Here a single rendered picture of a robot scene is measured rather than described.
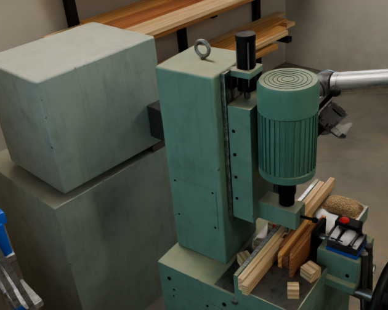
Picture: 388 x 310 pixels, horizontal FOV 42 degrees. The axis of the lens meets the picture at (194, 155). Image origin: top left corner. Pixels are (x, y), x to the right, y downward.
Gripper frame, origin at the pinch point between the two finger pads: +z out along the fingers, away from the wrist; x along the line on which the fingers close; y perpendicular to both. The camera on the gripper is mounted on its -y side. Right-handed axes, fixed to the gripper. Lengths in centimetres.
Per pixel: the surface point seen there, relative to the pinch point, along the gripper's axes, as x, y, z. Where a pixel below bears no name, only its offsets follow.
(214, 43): -112, 9, -273
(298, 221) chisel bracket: 16.4, -28.4, -5.9
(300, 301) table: 32, -44, 7
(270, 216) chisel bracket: 9.2, -33.8, -7.9
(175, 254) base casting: -4, -71, -23
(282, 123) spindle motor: -8.0, -10.2, 17.6
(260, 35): -91, 42, -288
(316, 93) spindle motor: -7.4, 2.0, 18.2
